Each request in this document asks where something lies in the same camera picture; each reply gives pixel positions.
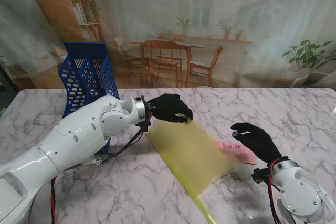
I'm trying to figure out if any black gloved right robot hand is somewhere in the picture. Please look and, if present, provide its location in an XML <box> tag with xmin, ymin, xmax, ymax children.
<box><xmin>230</xmin><ymin>122</ymin><xmax>284</xmax><ymax>167</ymax></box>

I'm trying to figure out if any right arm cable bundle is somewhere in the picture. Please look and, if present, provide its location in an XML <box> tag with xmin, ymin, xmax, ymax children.
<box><xmin>265</xmin><ymin>158</ymin><xmax>283</xmax><ymax>224</ymax></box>

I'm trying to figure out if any yellow translucent file folder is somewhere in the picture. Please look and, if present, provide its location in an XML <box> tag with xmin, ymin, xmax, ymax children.
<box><xmin>145</xmin><ymin>118</ymin><xmax>241</xmax><ymax>201</ymax></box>

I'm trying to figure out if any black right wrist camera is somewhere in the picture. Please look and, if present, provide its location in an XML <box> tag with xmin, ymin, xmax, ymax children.
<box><xmin>251</xmin><ymin>167</ymin><xmax>272</xmax><ymax>184</ymax></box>

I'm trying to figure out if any yellow folder slide bar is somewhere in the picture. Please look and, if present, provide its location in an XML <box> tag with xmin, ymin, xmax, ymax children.
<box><xmin>160</xmin><ymin>153</ymin><xmax>217</xmax><ymax>224</ymax></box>

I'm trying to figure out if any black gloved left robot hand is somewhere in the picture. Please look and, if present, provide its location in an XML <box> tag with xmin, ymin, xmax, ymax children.
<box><xmin>146</xmin><ymin>93</ymin><xmax>194</xmax><ymax>124</ymax></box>

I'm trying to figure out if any printed room backdrop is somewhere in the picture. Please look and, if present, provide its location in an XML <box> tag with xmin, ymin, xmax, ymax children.
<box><xmin>0</xmin><ymin>0</ymin><xmax>336</xmax><ymax>90</ymax></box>

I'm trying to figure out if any pink receipt paper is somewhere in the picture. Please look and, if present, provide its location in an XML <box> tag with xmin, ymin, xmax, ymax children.
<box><xmin>214</xmin><ymin>140</ymin><xmax>257</xmax><ymax>166</ymax></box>

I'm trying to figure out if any blue perforated file rack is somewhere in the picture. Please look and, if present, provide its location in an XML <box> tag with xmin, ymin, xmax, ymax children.
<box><xmin>58</xmin><ymin>41</ymin><xmax>121</xmax><ymax>156</ymax></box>

